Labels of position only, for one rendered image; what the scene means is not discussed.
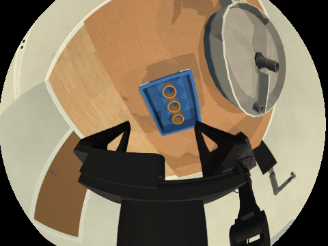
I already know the bronze bushing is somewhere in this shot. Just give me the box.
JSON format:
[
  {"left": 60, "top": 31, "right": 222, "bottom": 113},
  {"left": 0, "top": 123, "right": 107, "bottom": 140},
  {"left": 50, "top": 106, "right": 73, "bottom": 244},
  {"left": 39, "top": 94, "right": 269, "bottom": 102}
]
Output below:
[
  {"left": 167, "top": 97, "right": 180, "bottom": 113},
  {"left": 163, "top": 83, "right": 176, "bottom": 98},
  {"left": 172, "top": 110, "right": 184, "bottom": 124}
]

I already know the blue open-top bin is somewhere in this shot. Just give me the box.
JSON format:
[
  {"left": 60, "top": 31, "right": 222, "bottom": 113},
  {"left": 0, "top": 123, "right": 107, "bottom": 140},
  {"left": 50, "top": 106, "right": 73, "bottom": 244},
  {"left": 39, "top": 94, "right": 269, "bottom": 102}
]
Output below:
[{"left": 139, "top": 70, "right": 202, "bottom": 136}]

